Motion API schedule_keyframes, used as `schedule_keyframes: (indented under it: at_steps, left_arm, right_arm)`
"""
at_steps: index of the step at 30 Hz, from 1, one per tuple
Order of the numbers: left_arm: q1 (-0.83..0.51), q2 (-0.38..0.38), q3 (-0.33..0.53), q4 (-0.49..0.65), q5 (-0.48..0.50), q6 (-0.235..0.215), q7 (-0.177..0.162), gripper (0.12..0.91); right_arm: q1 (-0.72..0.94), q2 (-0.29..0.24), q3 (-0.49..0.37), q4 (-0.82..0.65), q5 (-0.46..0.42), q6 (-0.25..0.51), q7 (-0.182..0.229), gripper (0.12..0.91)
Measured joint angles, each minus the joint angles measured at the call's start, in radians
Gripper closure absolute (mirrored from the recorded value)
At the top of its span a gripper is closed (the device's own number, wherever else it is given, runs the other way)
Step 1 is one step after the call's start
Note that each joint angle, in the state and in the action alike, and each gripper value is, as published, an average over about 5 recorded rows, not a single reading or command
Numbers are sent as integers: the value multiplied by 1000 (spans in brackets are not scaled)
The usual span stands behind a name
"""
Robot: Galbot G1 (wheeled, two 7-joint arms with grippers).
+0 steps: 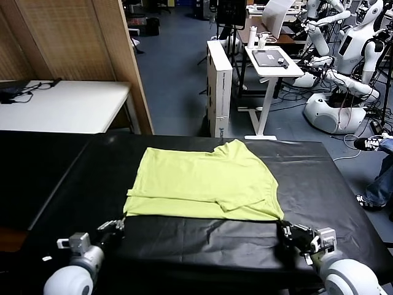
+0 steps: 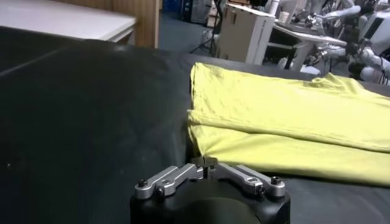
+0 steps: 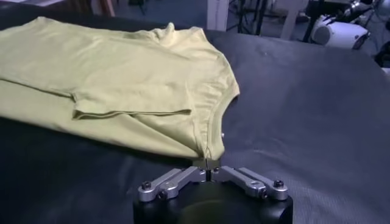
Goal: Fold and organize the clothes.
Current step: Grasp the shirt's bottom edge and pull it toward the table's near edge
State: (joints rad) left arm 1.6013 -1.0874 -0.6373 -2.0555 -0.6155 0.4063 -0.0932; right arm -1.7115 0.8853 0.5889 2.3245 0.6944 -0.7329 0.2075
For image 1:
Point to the black white sneaker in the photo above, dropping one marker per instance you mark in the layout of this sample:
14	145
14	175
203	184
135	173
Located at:
363	201
368	143

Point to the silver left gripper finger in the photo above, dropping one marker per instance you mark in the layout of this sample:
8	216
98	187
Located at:
107	225
120	225

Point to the white bottle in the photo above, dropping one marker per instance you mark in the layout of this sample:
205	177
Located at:
252	38

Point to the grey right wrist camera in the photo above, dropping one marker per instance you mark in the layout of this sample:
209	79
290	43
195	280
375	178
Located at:
325	239

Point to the white humanoid robot with base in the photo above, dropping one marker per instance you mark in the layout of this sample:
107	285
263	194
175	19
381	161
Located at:
353	46

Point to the white standing desk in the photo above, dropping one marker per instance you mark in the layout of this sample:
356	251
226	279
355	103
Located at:
270	92

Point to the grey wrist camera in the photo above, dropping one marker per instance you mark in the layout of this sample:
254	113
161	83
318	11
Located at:
76	242
325	239

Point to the black power strip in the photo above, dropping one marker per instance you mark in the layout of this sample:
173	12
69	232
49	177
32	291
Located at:
376	126

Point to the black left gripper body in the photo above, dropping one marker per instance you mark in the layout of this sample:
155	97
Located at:
109	239

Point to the small white robot base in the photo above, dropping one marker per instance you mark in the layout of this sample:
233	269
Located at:
238	46

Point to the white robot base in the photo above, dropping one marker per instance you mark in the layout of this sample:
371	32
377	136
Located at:
304	80

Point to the brown wooden desk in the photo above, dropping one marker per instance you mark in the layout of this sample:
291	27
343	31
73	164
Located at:
288	38

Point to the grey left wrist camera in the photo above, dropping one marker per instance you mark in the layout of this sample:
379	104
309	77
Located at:
76	242

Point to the grey laptop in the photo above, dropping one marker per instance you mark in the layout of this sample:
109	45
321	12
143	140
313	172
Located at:
267	58

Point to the white cup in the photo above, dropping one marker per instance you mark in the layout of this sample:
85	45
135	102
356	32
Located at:
261	43

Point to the black bin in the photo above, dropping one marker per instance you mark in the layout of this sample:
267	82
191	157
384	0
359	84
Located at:
152	27

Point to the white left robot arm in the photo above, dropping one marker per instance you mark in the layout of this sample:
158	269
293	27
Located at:
73	273

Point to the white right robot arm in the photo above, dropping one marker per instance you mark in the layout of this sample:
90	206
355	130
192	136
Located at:
347	276

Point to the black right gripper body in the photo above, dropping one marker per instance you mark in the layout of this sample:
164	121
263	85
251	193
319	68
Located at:
302	244

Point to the tall white cardboard box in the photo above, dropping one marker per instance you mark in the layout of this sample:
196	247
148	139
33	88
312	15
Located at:
222	92

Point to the white rectangular table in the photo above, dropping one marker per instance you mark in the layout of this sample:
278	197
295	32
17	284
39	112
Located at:
76	104

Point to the black panel on tripod stand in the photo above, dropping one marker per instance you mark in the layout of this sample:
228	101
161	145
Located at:
230	12

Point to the black tripod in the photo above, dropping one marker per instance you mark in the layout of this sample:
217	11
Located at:
385	92

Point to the black power adapter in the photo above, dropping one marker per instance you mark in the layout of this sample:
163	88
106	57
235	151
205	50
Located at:
56	82

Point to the black pouch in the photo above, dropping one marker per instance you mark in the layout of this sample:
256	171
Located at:
10	90

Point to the blue jeans leg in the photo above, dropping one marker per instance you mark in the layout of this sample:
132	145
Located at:
380	187

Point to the white curved sheet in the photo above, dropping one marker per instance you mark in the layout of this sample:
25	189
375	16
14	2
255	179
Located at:
274	18

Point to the yellow-green t-shirt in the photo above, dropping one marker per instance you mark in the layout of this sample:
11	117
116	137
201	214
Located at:
199	178

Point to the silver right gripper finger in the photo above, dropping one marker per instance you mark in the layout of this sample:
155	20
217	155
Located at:
301	230
285	230

